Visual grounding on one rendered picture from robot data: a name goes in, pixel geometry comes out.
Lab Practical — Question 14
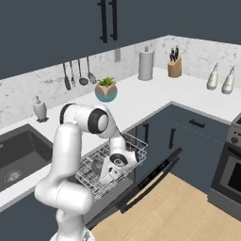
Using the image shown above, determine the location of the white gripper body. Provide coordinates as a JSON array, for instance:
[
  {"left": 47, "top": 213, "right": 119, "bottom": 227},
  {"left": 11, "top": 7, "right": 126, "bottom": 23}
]
[{"left": 99, "top": 165, "right": 115, "bottom": 186}]

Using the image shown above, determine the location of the grey cup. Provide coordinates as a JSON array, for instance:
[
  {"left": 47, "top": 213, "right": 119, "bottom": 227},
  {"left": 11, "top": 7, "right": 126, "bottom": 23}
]
[{"left": 89, "top": 158, "right": 104, "bottom": 175}]

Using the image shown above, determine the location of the dark dishwasher door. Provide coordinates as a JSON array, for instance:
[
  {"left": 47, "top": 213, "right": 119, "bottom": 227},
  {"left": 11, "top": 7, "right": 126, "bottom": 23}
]
[{"left": 85, "top": 146, "right": 184, "bottom": 231}]

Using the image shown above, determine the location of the dark base cupboard door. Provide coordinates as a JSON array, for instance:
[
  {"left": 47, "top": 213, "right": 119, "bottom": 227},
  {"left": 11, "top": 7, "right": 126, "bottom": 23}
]
[
  {"left": 168, "top": 122, "right": 228, "bottom": 195},
  {"left": 135, "top": 106, "right": 173, "bottom": 183}
]

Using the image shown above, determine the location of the plant in teal beige pot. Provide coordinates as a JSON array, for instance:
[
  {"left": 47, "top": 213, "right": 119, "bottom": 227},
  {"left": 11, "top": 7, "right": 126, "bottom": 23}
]
[{"left": 94, "top": 76, "right": 119, "bottom": 103}]

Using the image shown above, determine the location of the dark sink basin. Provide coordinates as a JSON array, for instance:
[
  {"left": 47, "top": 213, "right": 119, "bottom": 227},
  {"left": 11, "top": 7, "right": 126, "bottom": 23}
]
[{"left": 0, "top": 123, "right": 55, "bottom": 193}]

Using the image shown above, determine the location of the dark cupboard under sink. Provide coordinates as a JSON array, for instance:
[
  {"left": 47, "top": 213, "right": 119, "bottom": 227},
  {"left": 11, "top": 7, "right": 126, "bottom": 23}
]
[{"left": 0, "top": 191, "right": 60, "bottom": 241}]

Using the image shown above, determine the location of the white soap dispenser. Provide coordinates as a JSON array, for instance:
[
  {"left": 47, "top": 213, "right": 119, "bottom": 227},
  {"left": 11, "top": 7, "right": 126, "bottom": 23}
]
[{"left": 32, "top": 95, "right": 49, "bottom": 123}]

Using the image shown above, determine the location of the hanging dark ladle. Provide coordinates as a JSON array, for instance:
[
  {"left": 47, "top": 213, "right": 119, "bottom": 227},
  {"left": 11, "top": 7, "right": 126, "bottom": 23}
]
[{"left": 76, "top": 58, "right": 89, "bottom": 87}]

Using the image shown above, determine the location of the hanging slotted turner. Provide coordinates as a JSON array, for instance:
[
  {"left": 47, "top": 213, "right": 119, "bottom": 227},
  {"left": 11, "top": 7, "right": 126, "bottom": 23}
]
[{"left": 86, "top": 56, "right": 98, "bottom": 85}]

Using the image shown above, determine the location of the hanging dark spatula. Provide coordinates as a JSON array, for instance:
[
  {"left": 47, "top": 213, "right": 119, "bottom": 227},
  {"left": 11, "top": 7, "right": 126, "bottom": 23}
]
[{"left": 61, "top": 62, "right": 72, "bottom": 91}]

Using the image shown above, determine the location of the hanging fork tool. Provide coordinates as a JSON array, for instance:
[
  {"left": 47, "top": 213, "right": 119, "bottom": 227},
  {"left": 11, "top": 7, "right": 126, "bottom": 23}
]
[{"left": 69, "top": 60, "right": 77, "bottom": 88}]

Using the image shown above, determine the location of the dark drawer front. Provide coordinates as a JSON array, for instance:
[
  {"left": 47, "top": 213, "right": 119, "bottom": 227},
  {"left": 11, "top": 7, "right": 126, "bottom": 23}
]
[{"left": 171, "top": 104, "right": 232, "bottom": 137}]

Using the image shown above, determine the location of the white paper towel roll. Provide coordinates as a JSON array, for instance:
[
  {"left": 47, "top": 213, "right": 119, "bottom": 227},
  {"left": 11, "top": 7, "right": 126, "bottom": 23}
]
[{"left": 137, "top": 46, "right": 155, "bottom": 82}]

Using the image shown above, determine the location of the grey oven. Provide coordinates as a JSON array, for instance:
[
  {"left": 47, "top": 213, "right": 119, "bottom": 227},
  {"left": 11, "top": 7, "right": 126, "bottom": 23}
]
[{"left": 206, "top": 112, "right": 241, "bottom": 222}]

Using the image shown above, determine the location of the wooden knife block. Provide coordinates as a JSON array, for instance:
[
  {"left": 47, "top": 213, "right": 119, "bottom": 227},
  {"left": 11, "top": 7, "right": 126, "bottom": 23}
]
[{"left": 168, "top": 45, "right": 183, "bottom": 79}]

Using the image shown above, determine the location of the white bottle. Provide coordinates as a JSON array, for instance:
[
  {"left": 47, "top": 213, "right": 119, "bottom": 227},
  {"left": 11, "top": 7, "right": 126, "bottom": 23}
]
[
  {"left": 221, "top": 65, "right": 235, "bottom": 95},
  {"left": 206, "top": 62, "right": 219, "bottom": 91}
]

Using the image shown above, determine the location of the white wire dishwasher rack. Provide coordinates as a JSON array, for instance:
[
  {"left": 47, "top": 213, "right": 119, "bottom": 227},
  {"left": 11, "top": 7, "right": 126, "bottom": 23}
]
[{"left": 74, "top": 131, "right": 149, "bottom": 201}]

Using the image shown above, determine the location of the black dishwasher door handle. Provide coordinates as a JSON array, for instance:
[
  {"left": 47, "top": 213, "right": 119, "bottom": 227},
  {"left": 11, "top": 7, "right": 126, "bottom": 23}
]
[{"left": 119, "top": 156, "right": 182, "bottom": 215}]

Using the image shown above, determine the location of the black base cupboard handle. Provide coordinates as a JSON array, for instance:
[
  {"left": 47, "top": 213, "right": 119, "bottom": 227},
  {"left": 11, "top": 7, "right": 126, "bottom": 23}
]
[
  {"left": 169, "top": 127, "right": 177, "bottom": 150},
  {"left": 142, "top": 122, "right": 150, "bottom": 145}
]

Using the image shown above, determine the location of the black drawer handle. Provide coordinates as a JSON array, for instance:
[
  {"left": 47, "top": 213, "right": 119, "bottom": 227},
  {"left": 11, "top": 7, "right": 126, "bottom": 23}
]
[{"left": 188, "top": 118, "right": 206, "bottom": 129}]

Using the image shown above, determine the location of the grey wall outlet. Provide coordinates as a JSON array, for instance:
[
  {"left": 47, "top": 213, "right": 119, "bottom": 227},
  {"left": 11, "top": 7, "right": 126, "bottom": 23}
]
[{"left": 113, "top": 48, "right": 121, "bottom": 64}]

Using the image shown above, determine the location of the black wall cupboard handle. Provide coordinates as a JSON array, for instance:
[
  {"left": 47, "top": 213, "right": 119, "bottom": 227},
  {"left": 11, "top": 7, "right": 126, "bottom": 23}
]
[
  {"left": 108, "top": 0, "right": 119, "bottom": 41},
  {"left": 97, "top": 0, "right": 108, "bottom": 44}
]

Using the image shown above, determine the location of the dark wall cupboard door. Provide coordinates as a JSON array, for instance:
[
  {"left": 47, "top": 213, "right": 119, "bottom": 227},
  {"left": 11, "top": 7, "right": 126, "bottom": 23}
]
[
  {"left": 0, "top": 0, "right": 108, "bottom": 81},
  {"left": 106, "top": 0, "right": 241, "bottom": 52}
]

